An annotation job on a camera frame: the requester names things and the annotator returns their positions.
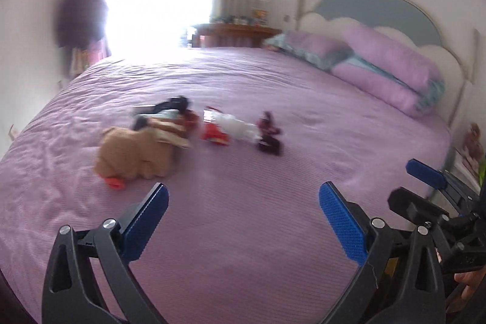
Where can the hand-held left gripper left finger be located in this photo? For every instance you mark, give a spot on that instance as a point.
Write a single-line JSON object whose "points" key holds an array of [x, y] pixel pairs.
{"points": [[150, 219]]}

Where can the small ornaments on desk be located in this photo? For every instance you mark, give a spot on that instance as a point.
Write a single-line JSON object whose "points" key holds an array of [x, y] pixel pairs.
{"points": [[243, 18]]}

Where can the person's right hand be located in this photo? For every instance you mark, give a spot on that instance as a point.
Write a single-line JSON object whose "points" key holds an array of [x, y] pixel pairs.
{"points": [[469, 284]]}

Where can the orange plastic piece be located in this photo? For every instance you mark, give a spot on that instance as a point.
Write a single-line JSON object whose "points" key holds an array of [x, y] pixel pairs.
{"points": [[116, 182]]}

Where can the blue and white headboard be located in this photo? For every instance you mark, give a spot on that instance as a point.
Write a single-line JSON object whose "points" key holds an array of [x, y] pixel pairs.
{"points": [[379, 5]]}

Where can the wooden desk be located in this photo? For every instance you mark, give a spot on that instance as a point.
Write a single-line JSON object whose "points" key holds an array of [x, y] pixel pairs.
{"points": [[235, 34]]}

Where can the red snack packet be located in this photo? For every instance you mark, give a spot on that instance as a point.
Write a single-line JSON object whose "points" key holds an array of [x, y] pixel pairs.
{"points": [[214, 130]]}

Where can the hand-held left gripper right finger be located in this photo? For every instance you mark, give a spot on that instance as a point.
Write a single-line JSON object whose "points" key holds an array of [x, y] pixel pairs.
{"points": [[341, 221]]}

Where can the purple pillow with teal trim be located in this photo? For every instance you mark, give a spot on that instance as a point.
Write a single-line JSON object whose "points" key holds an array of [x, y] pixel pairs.
{"points": [[311, 47]]}

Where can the white paper tissue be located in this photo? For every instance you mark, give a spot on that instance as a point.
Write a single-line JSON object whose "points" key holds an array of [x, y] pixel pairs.
{"points": [[239, 128]]}

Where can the brown doll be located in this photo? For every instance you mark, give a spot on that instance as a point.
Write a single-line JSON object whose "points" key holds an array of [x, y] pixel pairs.
{"points": [[474, 141]]}

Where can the purple bed sheet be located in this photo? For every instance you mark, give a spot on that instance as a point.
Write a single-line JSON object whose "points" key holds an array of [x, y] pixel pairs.
{"points": [[246, 88]]}

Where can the pink patterned cloth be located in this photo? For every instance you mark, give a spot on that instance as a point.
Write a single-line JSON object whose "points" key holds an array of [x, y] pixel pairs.
{"points": [[87, 56]]}

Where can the purple pillow stack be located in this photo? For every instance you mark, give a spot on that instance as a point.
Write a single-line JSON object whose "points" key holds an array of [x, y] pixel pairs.
{"points": [[391, 66]]}

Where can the dark hanging clothes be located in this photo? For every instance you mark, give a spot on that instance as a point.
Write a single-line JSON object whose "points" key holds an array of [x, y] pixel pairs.
{"points": [[81, 5]]}

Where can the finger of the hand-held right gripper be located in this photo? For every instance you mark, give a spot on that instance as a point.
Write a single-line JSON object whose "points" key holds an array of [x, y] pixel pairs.
{"points": [[425, 174], [412, 206]]}

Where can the brown plush toy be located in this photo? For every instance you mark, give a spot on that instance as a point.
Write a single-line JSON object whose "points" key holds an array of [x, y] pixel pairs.
{"points": [[131, 153]]}

